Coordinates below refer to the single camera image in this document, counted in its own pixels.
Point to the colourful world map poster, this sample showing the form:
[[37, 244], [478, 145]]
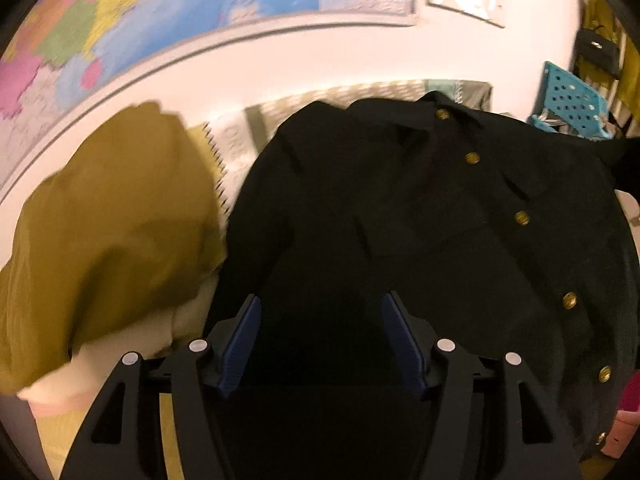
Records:
[[66, 49]]

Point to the white folded garment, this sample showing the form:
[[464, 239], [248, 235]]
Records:
[[156, 333]]

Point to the pink folded garment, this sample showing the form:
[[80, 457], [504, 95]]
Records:
[[80, 403]]

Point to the teal grey patterned pillow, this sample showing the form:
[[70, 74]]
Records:
[[470, 93]]

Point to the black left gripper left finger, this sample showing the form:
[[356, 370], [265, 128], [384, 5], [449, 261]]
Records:
[[121, 435]]

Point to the yellow and white bedspread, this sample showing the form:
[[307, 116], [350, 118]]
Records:
[[229, 144]]

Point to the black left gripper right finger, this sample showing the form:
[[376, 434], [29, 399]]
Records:
[[476, 417]]

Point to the mustard garment on rack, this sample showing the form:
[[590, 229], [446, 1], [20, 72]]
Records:
[[599, 15]]

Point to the turquoise perforated plastic basket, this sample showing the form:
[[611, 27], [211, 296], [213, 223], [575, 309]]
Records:
[[565, 101]]

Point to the black coat with gold buttons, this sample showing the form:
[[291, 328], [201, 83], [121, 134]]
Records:
[[505, 238]]

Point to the black handbag on rack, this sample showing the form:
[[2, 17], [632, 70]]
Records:
[[599, 51]]

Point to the pink blanket at bed edge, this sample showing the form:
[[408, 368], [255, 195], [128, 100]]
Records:
[[626, 422]]

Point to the mustard yellow folded garment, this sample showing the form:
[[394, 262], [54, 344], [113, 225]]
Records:
[[129, 226]]

